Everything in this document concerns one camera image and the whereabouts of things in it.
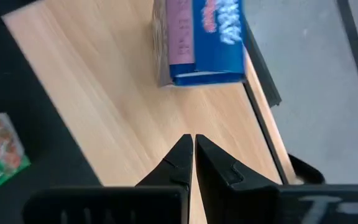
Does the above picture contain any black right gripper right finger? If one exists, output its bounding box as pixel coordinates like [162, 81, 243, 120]
[195, 134, 358, 224]

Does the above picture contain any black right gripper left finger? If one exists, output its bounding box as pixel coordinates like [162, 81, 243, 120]
[23, 134, 194, 224]

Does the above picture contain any wooden shelf board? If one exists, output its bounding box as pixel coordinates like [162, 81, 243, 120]
[1, 0, 298, 224]

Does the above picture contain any Rice Krispies cereal box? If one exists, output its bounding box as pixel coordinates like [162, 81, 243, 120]
[152, 0, 247, 87]

